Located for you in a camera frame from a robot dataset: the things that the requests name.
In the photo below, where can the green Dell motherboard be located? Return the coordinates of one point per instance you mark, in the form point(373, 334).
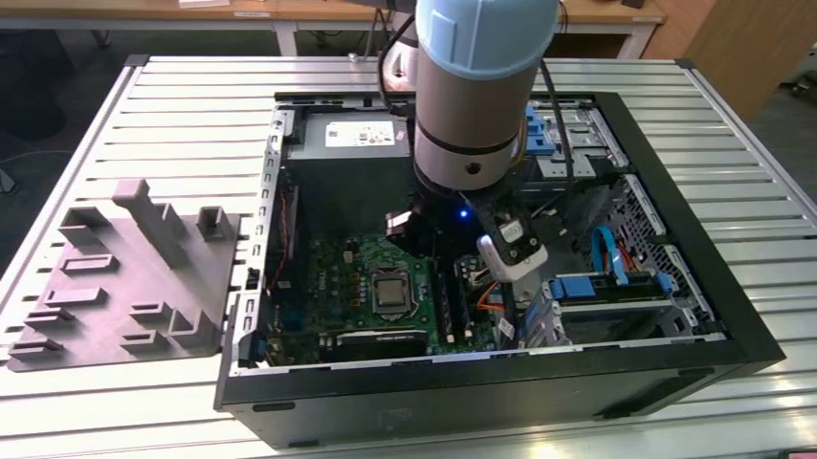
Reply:
point(332, 282)

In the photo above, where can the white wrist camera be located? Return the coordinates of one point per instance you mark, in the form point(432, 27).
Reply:
point(515, 270)

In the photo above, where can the black case fan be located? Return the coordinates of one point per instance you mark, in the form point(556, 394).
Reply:
point(293, 220)

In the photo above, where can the blue card retention latch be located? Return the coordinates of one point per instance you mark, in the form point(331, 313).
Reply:
point(258, 349)

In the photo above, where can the black open PC case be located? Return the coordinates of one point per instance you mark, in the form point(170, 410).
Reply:
point(447, 397)

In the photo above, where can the grey plastic parts rack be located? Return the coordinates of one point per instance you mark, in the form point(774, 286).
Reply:
point(128, 296)

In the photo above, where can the silver CPU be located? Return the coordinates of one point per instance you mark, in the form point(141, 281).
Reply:
point(393, 292)

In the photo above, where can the metal disk bay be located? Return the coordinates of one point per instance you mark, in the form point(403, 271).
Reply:
point(639, 306)

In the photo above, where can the wooden desk white frame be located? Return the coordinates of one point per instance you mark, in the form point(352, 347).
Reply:
point(128, 12)
point(607, 9)

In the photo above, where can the RAM stick with black chips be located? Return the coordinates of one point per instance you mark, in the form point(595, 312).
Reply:
point(464, 301)
point(447, 306)

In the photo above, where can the grey metal power supply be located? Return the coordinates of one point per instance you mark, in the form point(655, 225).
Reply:
point(345, 186)

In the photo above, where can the black Nvidia graphics card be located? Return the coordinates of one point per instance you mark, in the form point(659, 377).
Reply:
point(377, 342)

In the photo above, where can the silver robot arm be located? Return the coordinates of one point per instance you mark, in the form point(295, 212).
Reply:
point(467, 119)

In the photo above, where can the black CPU socket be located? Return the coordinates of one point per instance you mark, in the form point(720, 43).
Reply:
point(393, 310)

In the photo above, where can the wooden cabinet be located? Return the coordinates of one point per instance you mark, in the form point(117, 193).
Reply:
point(754, 48)

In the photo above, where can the blue disk carrier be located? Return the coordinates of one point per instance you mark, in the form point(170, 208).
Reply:
point(575, 289)
point(536, 129)

